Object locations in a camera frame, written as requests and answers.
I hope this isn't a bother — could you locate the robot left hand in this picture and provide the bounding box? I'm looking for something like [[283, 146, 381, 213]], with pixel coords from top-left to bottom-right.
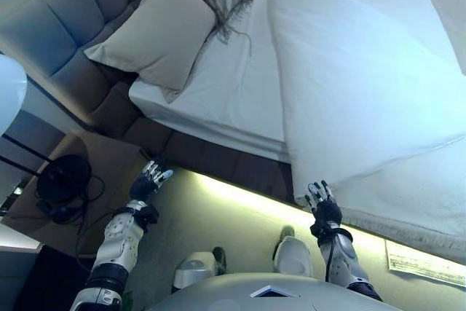
[[129, 160, 174, 202]]

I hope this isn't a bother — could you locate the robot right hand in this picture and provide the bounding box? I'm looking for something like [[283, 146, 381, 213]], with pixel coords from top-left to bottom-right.
[[304, 180, 343, 232]]

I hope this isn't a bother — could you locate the robot right leg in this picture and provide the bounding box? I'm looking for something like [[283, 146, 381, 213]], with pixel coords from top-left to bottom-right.
[[272, 226, 311, 275]]

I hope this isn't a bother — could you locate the robot leg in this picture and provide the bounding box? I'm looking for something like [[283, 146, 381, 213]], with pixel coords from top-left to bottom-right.
[[272, 226, 311, 275], [171, 246, 227, 294]]

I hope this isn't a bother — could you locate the wooden nightstand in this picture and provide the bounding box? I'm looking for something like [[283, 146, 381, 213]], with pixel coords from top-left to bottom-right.
[[0, 131, 154, 256]]

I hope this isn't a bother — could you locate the black round lamp base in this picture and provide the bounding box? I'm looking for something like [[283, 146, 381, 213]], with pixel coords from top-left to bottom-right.
[[38, 154, 93, 203]]

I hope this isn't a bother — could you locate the robot left leg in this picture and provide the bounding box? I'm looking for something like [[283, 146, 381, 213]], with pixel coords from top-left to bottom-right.
[[171, 246, 227, 294]]

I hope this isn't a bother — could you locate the white paper sheet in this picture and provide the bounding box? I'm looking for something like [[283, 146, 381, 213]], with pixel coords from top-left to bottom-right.
[[384, 238, 466, 288]]

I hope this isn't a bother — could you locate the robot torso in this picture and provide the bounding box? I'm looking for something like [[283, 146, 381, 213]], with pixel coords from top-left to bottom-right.
[[149, 274, 401, 311]]

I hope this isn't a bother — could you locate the white mattress with sheet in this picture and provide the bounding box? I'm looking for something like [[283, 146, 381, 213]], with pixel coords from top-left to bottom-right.
[[129, 0, 466, 241]]

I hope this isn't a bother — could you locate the white duvet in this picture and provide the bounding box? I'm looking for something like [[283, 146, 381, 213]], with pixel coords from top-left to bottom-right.
[[267, 0, 466, 213]]

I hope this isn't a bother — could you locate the beige square pillow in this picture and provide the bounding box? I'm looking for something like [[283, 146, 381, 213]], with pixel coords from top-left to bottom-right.
[[84, 0, 217, 104]]

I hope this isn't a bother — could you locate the white lampshade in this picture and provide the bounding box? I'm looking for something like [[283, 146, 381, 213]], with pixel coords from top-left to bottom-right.
[[0, 54, 28, 138]]

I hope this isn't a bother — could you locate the grey upholstered headboard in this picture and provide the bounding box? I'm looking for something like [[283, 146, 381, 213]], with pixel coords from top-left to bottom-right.
[[0, 0, 163, 133]]

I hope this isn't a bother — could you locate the brown upholstered bed frame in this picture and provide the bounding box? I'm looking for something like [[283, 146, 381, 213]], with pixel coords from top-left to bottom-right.
[[85, 70, 466, 264]]

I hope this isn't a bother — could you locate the black cable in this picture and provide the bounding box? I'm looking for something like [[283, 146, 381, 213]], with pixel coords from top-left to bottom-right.
[[35, 174, 114, 264]]

